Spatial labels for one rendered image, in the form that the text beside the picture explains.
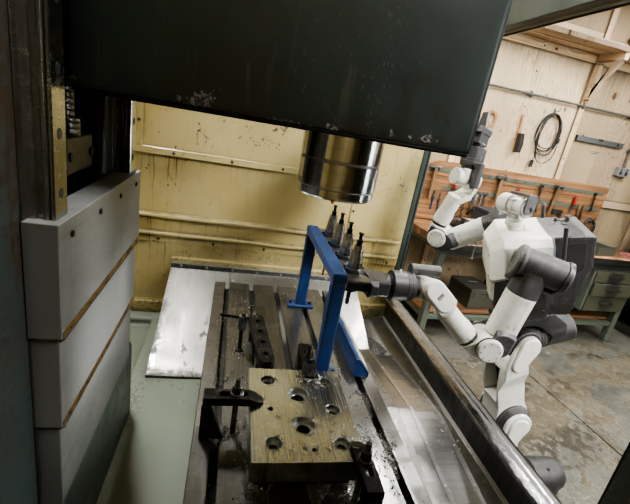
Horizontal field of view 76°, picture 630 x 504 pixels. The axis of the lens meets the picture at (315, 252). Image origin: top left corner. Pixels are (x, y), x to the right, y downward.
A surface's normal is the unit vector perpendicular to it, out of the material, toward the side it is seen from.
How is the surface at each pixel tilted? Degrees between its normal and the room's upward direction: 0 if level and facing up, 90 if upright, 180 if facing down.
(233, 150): 90
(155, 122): 90
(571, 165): 90
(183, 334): 23
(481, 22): 90
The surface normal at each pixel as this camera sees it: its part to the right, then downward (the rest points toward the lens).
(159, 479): 0.17, -0.94
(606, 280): 0.23, 0.35
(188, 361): 0.22, -0.72
